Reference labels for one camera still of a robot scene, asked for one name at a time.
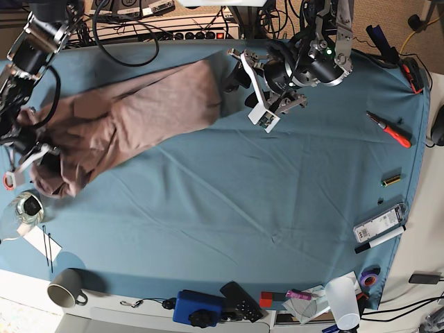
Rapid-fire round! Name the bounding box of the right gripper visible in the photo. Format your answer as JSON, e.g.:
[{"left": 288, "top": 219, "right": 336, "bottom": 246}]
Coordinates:
[{"left": 1, "top": 124, "right": 61, "bottom": 173}]

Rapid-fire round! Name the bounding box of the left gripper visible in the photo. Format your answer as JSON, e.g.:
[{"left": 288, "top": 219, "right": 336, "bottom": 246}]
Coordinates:
[{"left": 223, "top": 49, "right": 307, "bottom": 114}]

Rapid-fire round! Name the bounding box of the pink T-shirt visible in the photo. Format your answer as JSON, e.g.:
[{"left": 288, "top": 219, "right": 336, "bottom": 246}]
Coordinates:
[{"left": 30, "top": 60, "right": 221, "bottom": 198}]

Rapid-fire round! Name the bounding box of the orange handled screwdriver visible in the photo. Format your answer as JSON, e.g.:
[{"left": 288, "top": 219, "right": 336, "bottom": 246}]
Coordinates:
[{"left": 366, "top": 111, "right": 411, "bottom": 148}]

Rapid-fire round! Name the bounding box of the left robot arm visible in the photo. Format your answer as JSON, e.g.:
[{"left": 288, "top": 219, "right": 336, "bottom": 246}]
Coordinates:
[{"left": 245, "top": 1, "right": 354, "bottom": 114}]

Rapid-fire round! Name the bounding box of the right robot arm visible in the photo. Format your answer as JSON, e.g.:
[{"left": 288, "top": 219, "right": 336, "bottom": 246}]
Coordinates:
[{"left": 1, "top": 1, "right": 85, "bottom": 172}]

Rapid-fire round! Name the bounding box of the red tape roll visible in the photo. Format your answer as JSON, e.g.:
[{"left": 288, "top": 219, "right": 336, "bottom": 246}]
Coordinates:
[{"left": 3, "top": 174, "right": 15, "bottom": 191}]

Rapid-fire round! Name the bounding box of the black zip tie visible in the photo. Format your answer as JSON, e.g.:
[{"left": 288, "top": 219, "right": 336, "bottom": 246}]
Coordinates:
[{"left": 42, "top": 225, "right": 53, "bottom": 273}]

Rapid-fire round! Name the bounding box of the black power strip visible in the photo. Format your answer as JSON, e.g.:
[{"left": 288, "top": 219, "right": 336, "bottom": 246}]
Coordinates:
[{"left": 172, "top": 30, "right": 227, "bottom": 40}]

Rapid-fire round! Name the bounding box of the white paper card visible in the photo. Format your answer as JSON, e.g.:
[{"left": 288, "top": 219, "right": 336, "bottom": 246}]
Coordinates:
[{"left": 24, "top": 227, "right": 62, "bottom": 262}]

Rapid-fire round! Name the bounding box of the grey ceramic mug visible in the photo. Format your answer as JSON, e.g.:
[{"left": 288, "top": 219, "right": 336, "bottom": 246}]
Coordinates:
[{"left": 46, "top": 268, "right": 88, "bottom": 309}]

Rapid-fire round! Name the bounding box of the blue table cloth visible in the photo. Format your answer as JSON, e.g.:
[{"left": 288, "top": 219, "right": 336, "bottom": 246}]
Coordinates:
[{"left": 1, "top": 53, "right": 430, "bottom": 305}]

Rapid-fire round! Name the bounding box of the blue black tool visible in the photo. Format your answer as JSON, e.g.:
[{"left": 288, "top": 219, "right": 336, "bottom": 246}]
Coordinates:
[{"left": 366, "top": 25, "right": 400, "bottom": 65}]

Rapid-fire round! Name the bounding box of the orange black clamp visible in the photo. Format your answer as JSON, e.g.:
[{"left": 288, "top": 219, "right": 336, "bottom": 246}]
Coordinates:
[{"left": 400, "top": 56, "right": 425, "bottom": 94}]

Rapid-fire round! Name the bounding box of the gold AA battery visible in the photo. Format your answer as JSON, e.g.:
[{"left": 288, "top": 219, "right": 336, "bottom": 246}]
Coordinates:
[{"left": 381, "top": 174, "right": 402, "bottom": 187}]

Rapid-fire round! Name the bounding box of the black computer mouse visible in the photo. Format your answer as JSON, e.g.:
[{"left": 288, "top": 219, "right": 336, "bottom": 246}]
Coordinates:
[{"left": 431, "top": 105, "right": 444, "bottom": 146}]

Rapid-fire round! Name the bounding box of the blue box with knob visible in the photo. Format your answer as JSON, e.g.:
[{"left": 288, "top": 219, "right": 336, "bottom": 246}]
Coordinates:
[{"left": 173, "top": 290, "right": 225, "bottom": 329}]

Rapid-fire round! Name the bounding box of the black white marker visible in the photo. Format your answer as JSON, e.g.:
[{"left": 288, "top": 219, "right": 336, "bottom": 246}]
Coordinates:
[{"left": 355, "top": 225, "right": 407, "bottom": 254}]

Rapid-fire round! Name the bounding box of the clear plastic case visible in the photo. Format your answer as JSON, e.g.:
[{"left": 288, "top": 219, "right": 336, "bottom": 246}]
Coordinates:
[{"left": 353, "top": 203, "right": 407, "bottom": 244}]

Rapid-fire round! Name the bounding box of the red black block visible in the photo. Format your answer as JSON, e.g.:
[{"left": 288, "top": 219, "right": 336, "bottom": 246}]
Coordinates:
[{"left": 259, "top": 291, "right": 287, "bottom": 308}]

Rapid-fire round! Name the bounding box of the purple tube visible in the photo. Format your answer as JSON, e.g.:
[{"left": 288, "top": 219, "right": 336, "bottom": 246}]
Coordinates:
[{"left": 285, "top": 289, "right": 312, "bottom": 300}]

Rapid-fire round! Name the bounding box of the black remote control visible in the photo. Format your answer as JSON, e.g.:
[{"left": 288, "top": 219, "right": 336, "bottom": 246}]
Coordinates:
[{"left": 220, "top": 281, "right": 264, "bottom": 323}]

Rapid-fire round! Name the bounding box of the translucent plastic cup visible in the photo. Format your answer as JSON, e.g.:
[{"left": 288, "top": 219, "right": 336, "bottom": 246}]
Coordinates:
[{"left": 325, "top": 276, "right": 360, "bottom": 331}]

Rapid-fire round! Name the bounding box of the purple tape roll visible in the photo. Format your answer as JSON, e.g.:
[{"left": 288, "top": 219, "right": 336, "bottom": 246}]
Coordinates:
[{"left": 360, "top": 267, "right": 380, "bottom": 287}]

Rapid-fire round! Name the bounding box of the black phone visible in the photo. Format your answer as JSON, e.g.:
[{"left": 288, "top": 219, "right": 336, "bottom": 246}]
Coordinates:
[{"left": 409, "top": 273, "right": 443, "bottom": 285}]

